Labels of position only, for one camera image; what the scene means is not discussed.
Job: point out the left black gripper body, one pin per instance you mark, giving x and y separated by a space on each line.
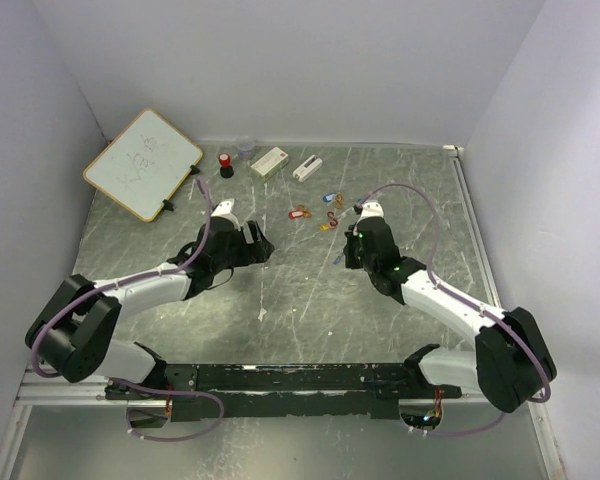
241 252

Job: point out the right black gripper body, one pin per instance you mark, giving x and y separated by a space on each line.
354 257

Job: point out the red S-carabiner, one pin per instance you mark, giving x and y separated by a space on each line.
333 222

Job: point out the orange S-carabiner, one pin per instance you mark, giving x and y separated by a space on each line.
304 210

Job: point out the red tag key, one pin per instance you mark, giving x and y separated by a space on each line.
296 213

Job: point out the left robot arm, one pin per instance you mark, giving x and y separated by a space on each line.
74 331

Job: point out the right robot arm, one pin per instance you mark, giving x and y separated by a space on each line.
510 363

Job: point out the red black stamp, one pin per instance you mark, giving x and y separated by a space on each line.
226 169

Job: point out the white plastic device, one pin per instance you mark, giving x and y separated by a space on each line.
307 168

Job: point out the white green cardboard box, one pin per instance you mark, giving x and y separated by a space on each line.
270 163

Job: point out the clear plastic cup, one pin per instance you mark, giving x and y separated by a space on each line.
245 146

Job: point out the wood-framed whiteboard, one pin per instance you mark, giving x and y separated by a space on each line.
143 167

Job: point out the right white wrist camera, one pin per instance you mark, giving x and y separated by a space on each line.
370 209

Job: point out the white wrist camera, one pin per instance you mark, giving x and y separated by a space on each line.
370 209
224 210

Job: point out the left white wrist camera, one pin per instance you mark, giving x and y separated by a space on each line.
224 210

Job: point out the aluminium rail frame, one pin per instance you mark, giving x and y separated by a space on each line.
303 305

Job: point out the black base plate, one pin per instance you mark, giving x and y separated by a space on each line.
337 389

